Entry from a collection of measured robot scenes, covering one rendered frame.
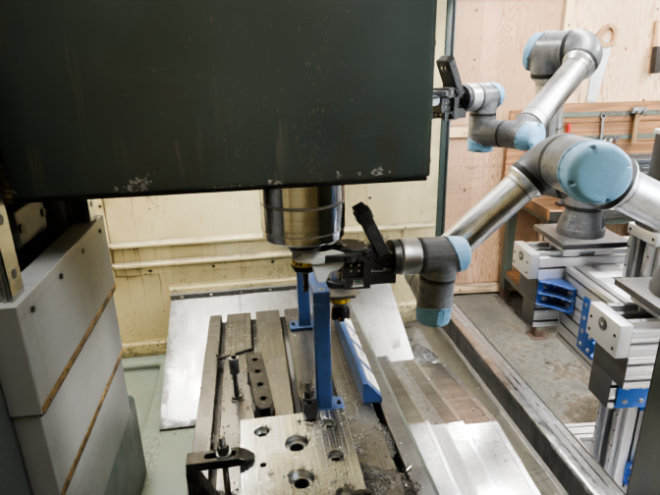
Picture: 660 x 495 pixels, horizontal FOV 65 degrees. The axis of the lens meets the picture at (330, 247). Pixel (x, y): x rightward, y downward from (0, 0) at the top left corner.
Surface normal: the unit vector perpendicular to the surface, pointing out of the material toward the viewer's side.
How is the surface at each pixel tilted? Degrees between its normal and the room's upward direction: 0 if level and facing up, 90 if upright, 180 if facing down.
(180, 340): 24
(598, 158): 87
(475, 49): 90
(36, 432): 90
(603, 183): 87
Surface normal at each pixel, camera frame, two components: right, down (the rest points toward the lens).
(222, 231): 0.15, 0.33
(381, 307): 0.05, -0.73
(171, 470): -0.02, -0.94
